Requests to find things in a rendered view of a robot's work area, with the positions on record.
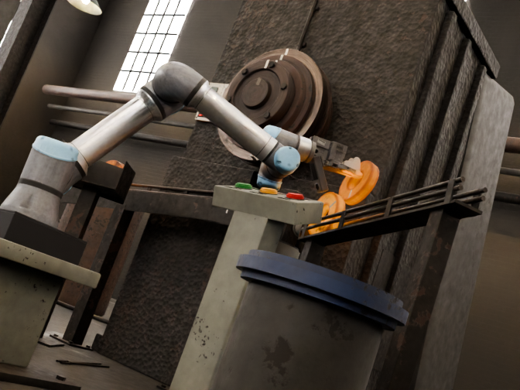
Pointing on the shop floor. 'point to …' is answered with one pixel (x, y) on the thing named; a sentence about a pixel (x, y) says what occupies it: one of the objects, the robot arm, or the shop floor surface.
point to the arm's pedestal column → (26, 324)
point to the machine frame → (330, 62)
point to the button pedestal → (224, 259)
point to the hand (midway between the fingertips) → (360, 176)
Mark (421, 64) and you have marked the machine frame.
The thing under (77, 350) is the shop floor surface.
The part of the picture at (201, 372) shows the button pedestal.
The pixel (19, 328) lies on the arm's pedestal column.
